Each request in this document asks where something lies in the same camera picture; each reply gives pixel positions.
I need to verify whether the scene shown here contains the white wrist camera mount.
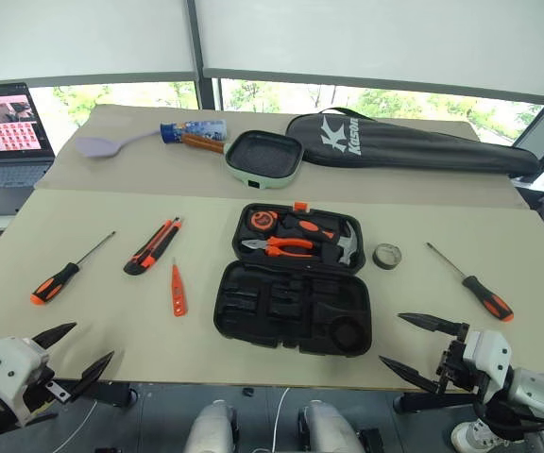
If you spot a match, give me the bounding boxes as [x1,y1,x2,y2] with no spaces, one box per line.
[0,336,57,424]
[460,328,514,407]

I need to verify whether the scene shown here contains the blue labelled bottle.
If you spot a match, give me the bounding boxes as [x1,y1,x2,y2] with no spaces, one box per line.
[160,118,229,145]

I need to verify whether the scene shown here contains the orange voltage tester pen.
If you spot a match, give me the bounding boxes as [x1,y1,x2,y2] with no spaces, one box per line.
[171,257,190,318]

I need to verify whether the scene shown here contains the thin white cable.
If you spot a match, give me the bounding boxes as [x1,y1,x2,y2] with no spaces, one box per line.
[271,386,293,453]

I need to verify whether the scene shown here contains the orange black tape measure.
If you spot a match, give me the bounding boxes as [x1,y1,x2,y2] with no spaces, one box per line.
[246,210,281,234]

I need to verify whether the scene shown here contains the black electrical tape roll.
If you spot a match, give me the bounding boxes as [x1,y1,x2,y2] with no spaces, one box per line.
[373,243,403,272]

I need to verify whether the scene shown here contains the orange black utility knife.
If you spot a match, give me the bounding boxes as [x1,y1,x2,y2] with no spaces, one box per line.
[123,216,183,277]

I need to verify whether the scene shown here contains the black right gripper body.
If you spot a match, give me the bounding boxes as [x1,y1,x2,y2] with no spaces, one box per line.
[434,325,484,395]

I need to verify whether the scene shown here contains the orange handled pliers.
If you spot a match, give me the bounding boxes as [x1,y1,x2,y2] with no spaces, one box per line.
[241,235,316,259]

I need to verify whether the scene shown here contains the grey rounded right leg cover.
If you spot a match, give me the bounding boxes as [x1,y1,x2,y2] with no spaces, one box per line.
[298,399,366,453]

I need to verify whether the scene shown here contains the black laptop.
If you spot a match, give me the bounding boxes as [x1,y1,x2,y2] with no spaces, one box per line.
[0,82,57,216]

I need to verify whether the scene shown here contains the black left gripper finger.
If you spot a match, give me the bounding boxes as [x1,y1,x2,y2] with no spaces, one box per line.
[66,349,115,400]
[32,322,78,350]

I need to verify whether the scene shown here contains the grey rounded left leg cover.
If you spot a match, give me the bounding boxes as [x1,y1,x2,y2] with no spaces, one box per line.
[182,399,238,453]

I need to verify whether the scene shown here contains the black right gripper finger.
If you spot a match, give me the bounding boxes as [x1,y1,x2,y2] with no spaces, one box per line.
[397,311,469,338]
[378,355,444,394]

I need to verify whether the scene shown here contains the black Kason racket bag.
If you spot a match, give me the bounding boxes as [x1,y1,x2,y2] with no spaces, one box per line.
[284,107,541,178]

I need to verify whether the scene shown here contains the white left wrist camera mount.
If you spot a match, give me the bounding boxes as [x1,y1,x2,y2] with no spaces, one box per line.
[0,336,57,424]

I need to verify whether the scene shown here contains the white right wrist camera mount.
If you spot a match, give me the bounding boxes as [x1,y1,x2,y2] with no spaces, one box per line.
[460,328,514,407]

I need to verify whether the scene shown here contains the orange black handled screwdriver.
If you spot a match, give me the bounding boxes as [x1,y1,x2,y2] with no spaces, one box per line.
[29,230,116,307]
[425,242,515,324]

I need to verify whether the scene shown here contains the black plastic tool case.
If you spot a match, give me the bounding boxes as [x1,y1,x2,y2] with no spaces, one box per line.
[212,201,373,359]

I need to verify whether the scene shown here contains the grey window pillar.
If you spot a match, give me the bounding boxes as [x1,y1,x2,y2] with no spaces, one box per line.
[186,0,224,112]

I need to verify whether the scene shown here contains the grey rounded leg cover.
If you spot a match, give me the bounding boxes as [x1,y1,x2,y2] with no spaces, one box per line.
[182,399,238,453]
[298,399,366,453]

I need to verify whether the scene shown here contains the white roller blind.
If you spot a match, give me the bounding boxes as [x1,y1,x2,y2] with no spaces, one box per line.
[0,0,198,87]
[194,0,544,103]

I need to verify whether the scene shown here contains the green square frying pan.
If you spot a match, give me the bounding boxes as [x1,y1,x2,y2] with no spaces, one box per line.
[180,129,305,192]

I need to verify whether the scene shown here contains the claw hammer orange black handle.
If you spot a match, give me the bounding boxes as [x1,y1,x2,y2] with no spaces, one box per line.
[283,212,362,267]

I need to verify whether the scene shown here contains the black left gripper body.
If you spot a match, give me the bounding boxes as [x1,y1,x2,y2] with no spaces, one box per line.
[22,363,73,416]

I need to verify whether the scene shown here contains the black table foot bar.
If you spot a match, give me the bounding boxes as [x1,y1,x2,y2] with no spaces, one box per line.
[393,391,479,417]
[54,380,134,410]

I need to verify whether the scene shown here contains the purple silicone spatula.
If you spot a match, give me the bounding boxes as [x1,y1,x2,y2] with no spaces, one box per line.
[74,129,162,161]

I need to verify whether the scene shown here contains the white sneaker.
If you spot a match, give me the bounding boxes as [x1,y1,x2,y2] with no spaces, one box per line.
[450,419,496,453]

